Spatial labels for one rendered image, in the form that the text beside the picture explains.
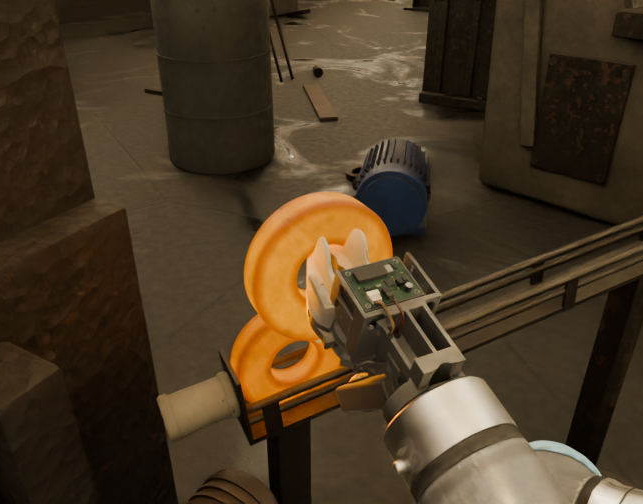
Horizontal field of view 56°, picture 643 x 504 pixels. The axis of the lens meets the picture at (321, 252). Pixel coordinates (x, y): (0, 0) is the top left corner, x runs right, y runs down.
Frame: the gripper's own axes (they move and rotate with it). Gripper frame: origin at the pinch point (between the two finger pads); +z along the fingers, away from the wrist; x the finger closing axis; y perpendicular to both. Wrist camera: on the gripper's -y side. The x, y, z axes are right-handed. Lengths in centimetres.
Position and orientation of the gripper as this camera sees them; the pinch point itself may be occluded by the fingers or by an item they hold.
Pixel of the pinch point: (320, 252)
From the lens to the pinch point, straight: 59.8
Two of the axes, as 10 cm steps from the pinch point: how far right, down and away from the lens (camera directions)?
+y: 1.1, -7.1, -7.0
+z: -4.1, -6.7, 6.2
